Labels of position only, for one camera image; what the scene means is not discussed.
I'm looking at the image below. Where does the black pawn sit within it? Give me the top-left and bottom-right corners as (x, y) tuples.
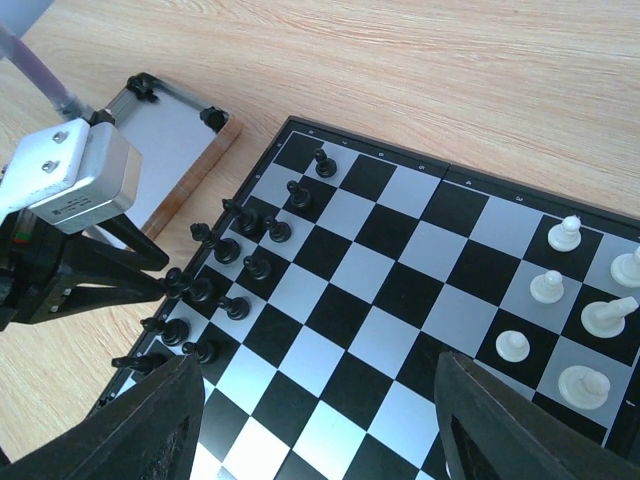
(217, 296), (251, 321)
(182, 339), (219, 365)
(314, 148), (337, 178)
(243, 255), (272, 281)
(264, 216), (292, 243)
(286, 180), (312, 210)

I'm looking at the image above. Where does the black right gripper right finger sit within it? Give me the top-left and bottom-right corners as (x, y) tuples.
(434, 352), (639, 479)

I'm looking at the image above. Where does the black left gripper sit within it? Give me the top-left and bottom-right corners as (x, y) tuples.
(1, 210), (169, 329)

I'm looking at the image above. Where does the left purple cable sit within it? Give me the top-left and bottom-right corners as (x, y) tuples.
(0, 19), (96, 124)

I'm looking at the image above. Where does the black white chessboard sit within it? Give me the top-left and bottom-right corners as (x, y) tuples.
(97, 115), (640, 480)

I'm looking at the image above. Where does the black piece top view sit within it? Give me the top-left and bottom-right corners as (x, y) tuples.
(190, 223), (240, 264)

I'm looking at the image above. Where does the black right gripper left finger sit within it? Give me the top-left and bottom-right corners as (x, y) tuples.
(1, 355), (204, 479)

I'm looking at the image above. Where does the white pawn four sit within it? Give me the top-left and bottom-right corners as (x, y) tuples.
(530, 270), (564, 304)

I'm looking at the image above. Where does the metal tray wooden rim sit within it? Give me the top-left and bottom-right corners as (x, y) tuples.
(107, 73), (242, 239)

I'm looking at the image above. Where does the black knight piece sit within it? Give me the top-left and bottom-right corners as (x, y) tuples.
(111, 353), (167, 375)

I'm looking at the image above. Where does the white back rank piece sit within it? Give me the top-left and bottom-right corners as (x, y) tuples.
(610, 247), (640, 288)
(580, 297), (639, 338)
(558, 365), (611, 410)

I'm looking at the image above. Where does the white pawn three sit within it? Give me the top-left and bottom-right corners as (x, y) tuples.
(547, 215), (581, 252)

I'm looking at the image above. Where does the black bishop piece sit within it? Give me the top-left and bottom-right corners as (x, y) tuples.
(163, 267), (216, 304)

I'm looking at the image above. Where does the white pawn five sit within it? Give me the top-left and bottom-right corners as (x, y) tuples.
(495, 330), (530, 363)

